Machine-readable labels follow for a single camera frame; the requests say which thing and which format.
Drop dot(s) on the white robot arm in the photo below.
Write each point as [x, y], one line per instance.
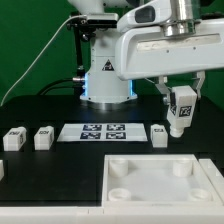
[176, 18]

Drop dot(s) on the white square tabletop tray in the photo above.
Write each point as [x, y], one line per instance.
[157, 180]

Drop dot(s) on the white L-shaped obstacle wall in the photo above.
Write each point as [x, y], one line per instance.
[121, 215]

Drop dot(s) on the white sheet with markers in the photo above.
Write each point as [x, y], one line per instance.
[130, 132]

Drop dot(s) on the black camera on stand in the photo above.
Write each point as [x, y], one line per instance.
[84, 28]

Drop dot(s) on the white block left edge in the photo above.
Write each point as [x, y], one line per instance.
[1, 170]

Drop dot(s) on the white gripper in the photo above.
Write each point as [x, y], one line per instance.
[146, 52]

